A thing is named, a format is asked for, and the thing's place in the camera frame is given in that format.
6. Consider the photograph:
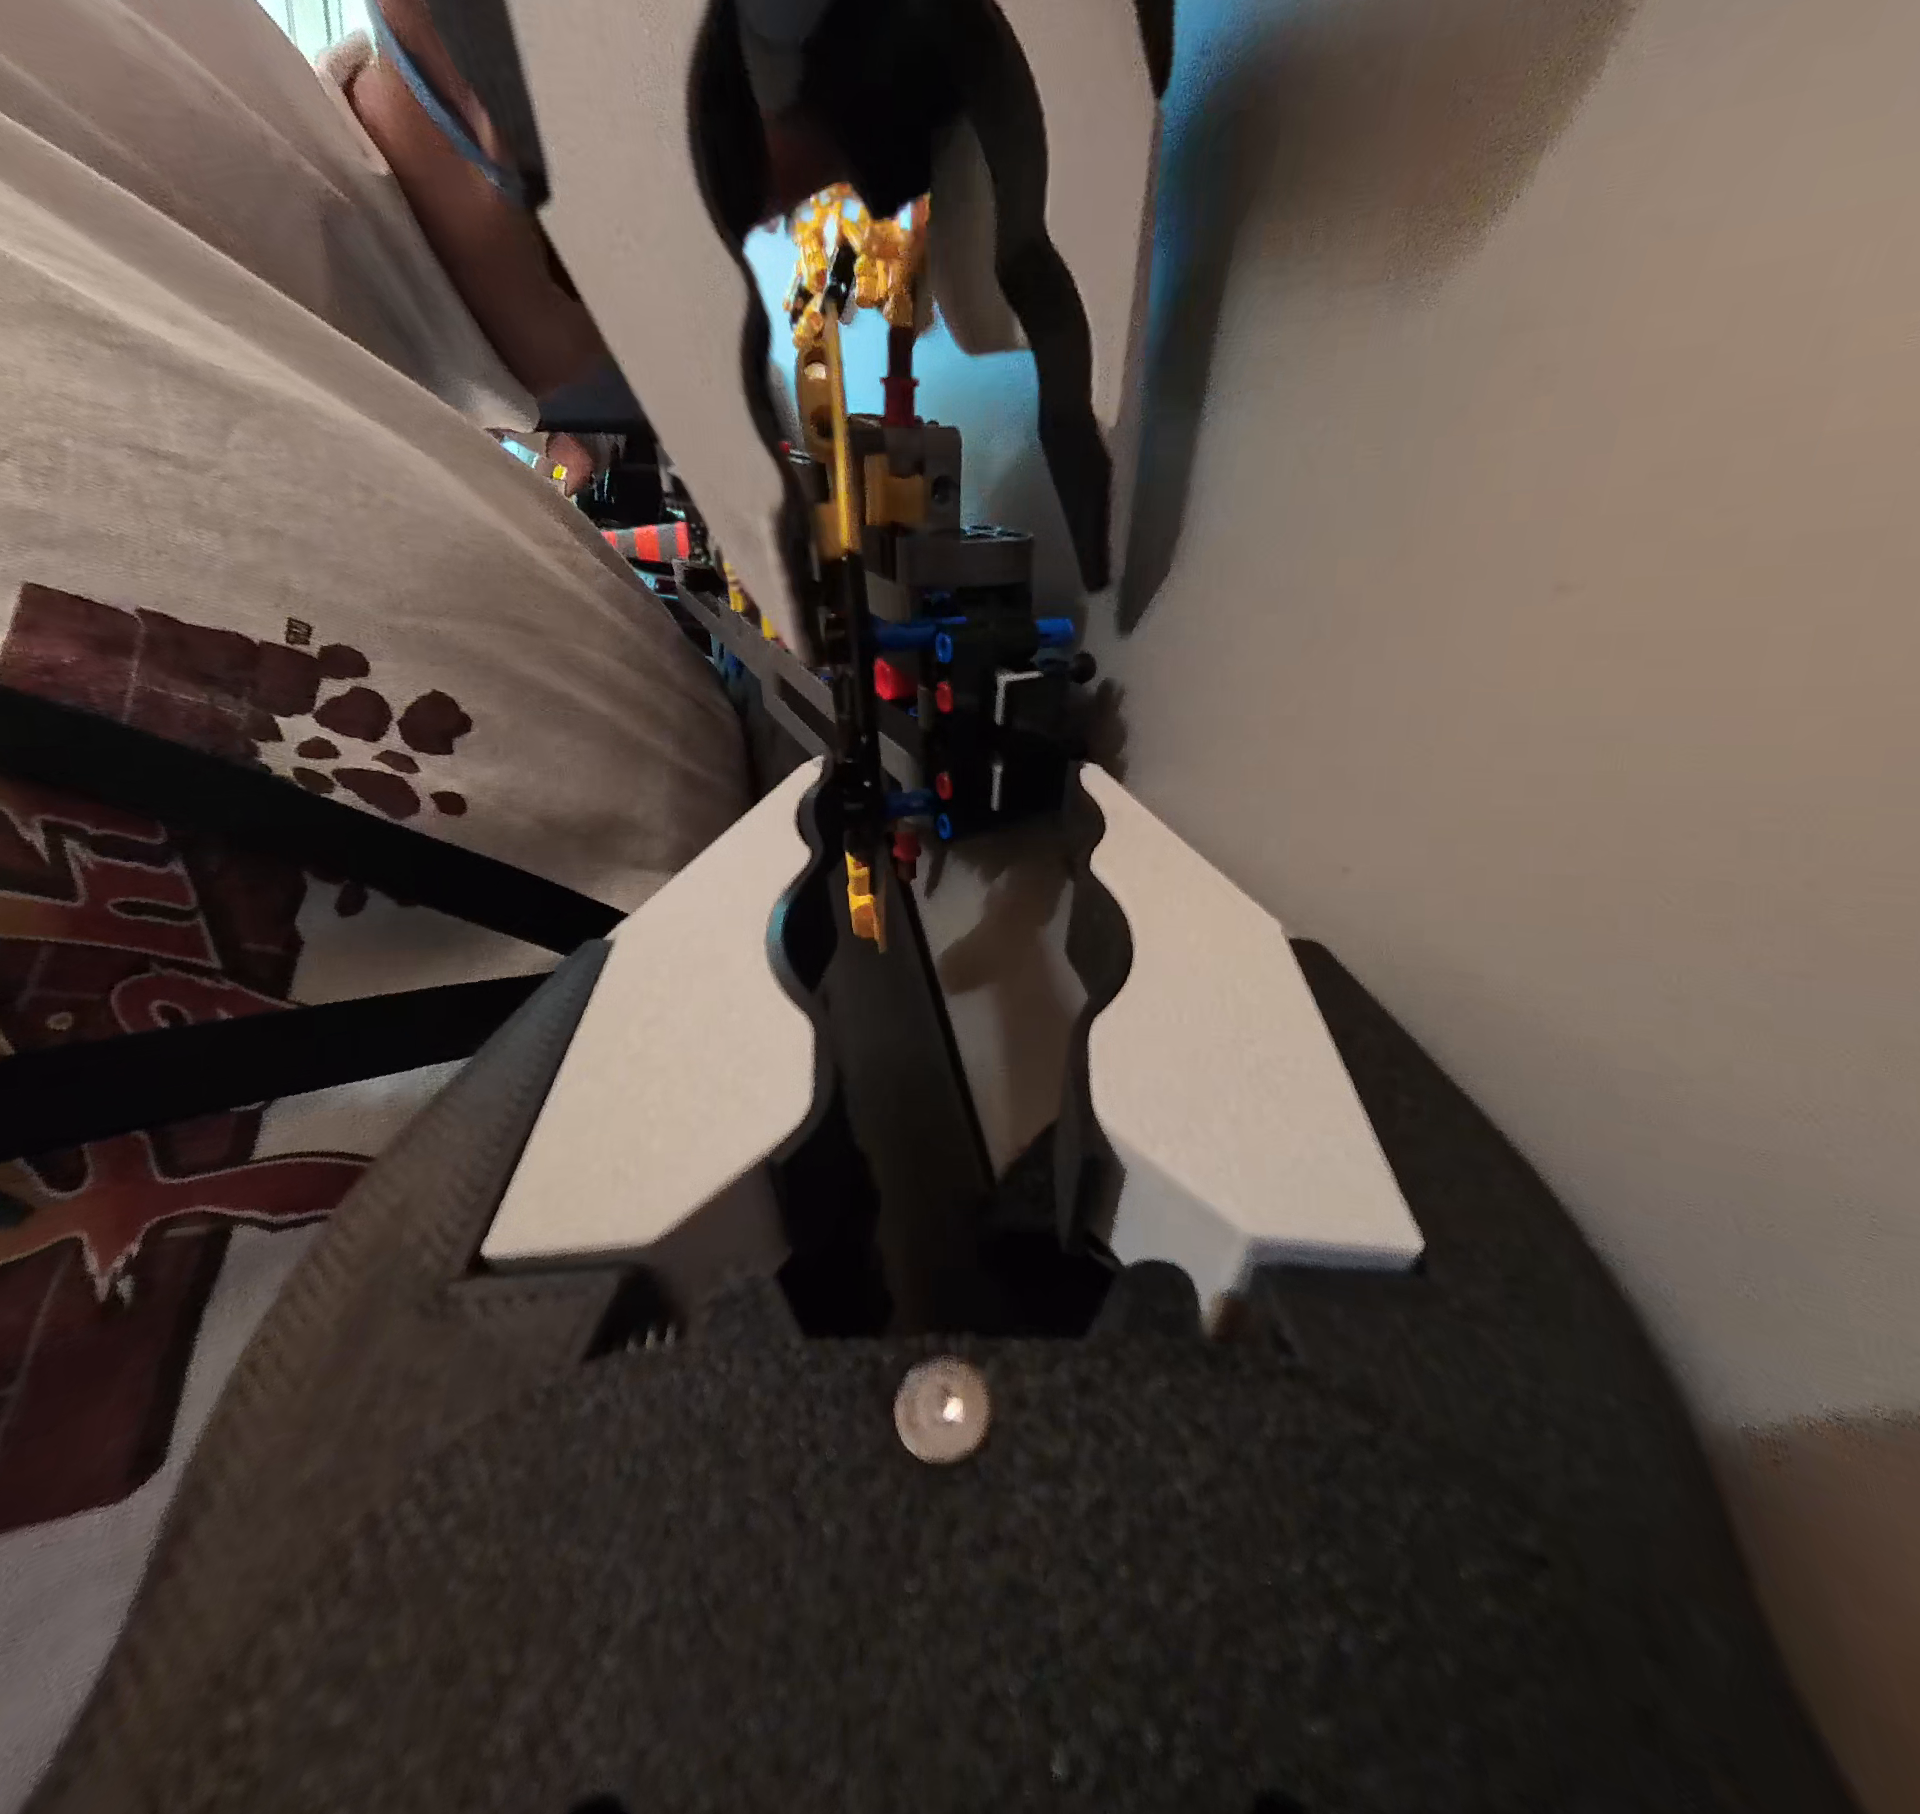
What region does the pile of yellow lego pieces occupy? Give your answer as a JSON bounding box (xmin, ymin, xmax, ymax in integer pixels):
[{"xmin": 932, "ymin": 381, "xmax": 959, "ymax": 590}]
[{"xmin": 782, "ymin": 183, "xmax": 936, "ymax": 335}]

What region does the person's left forearm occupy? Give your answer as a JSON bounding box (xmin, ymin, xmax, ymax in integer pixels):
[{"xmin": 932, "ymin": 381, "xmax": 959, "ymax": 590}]
[{"xmin": 335, "ymin": 0, "xmax": 635, "ymax": 425}]

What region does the black lanyard strap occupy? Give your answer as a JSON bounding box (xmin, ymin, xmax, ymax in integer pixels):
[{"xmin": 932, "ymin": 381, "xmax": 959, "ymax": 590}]
[{"xmin": 0, "ymin": 686, "xmax": 626, "ymax": 1165}]

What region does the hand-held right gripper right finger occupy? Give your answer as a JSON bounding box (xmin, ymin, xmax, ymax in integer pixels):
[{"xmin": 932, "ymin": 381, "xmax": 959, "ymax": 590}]
[{"xmin": 1056, "ymin": 765, "xmax": 1427, "ymax": 1335}]

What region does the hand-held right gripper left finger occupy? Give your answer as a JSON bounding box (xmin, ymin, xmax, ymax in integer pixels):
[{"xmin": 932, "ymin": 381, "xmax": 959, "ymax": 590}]
[{"xmin": 481, "ymin": 760, "xmax": 840, "ymax": 1273}]

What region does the yellow lego panel piece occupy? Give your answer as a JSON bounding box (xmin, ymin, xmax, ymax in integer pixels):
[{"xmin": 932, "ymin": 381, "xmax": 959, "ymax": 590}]
[{"xmin": 782, "ymin": 296, "xmax": 874, "ymax": 566}]

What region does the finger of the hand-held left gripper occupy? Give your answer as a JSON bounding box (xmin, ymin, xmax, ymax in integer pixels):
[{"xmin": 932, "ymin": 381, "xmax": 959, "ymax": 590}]
[
  {"xmin": 475, "ymin": 0, "xmax": 821, "ymax": 661},
  {"xmin": 933, "ymin": 0, "xmax": 1235, "ymax": 638}
]

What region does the lego car chassis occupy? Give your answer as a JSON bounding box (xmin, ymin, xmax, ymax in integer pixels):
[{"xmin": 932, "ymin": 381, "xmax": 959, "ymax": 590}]
[{"xmin": 660, "ymin": 328, "xmax": 1106, "ymax": 889}]

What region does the blue wristband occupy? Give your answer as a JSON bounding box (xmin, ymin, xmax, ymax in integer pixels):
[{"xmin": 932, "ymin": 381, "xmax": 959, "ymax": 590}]
[{"xmin": 364, "ymin": 0, "xmax": 530, "ymax": 199}]

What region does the person's white printed shirt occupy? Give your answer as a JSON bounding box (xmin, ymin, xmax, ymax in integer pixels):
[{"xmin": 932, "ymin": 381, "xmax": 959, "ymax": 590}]
[{"xmin": 0, "ymin": 0, "xmax": 753, "ymax": 1814}]

